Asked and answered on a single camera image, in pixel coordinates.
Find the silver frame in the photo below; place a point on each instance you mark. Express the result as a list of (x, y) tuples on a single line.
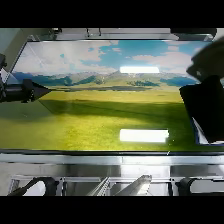
[(100, 160)]

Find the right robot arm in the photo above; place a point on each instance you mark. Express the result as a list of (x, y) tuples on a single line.
[(208, 58)]

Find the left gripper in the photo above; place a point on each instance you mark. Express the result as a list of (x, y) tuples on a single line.
[(20, 93)]

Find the black garment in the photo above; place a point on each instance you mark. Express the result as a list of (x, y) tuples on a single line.
[(206, 106)]

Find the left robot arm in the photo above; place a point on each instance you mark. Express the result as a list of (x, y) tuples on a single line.
[(46, 186)]

